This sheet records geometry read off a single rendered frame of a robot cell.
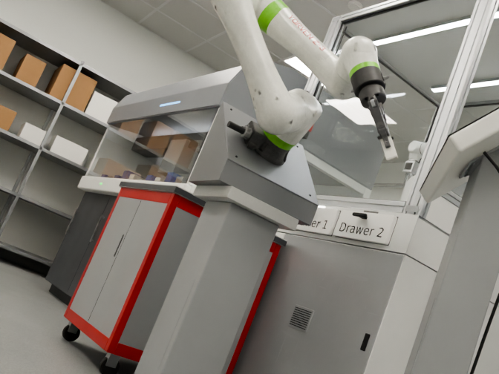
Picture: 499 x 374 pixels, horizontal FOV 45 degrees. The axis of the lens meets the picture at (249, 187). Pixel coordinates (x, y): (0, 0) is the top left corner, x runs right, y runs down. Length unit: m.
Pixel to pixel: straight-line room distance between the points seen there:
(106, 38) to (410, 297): 5.08
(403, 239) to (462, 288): 0.64
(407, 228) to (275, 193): 0.50
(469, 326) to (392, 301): 0.60
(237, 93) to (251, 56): 1.41
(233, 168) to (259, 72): 0.31
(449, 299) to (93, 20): 5.59
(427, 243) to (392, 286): 0.21
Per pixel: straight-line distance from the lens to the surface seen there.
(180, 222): 2.35
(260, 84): 1.86
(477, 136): 1.47
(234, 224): 1.94
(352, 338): 2.18
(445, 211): 2.28
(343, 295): 2.27
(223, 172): 1.89
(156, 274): 2.34
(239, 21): 1.91
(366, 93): 1.76
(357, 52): 1.83
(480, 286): 1.58
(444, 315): 1.56
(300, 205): 2.01
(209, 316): 1.94
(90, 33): 6.63
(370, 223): 2.28
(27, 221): 6.35
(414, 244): 2.17
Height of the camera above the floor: 0.42
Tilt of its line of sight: 11 degrees up
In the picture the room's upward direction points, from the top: 22 degrees clockwise
